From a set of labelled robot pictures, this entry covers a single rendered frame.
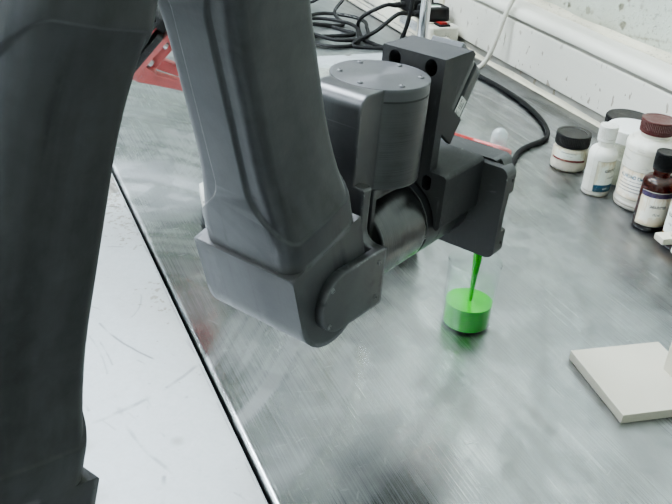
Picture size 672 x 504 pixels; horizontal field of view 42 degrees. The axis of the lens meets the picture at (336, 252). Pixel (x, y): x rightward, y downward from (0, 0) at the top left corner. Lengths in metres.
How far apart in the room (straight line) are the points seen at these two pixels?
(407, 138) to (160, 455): 0.26
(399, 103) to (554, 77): 0.83
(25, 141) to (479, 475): 0.40
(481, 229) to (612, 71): 0.64
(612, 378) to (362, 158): 0.31
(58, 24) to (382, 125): 0.23
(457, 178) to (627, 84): 0.66
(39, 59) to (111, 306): 0.47
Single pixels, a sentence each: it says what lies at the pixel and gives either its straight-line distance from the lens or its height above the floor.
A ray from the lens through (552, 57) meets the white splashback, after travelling 1.30.
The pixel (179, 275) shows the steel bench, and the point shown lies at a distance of 0.77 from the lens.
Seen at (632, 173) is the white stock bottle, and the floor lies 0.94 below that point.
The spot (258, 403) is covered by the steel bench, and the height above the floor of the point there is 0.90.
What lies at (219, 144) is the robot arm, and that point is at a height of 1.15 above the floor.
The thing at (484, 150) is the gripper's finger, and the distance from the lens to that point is 0.58.
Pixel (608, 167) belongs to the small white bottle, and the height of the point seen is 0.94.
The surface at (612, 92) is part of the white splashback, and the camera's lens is 1.20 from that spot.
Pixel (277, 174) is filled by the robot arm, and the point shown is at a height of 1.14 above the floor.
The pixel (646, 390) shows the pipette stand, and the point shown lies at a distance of 0.70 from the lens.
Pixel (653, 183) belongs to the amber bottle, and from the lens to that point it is 0.93.
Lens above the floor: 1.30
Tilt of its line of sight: 29 degrees down
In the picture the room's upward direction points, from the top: 5 degrees clockwise
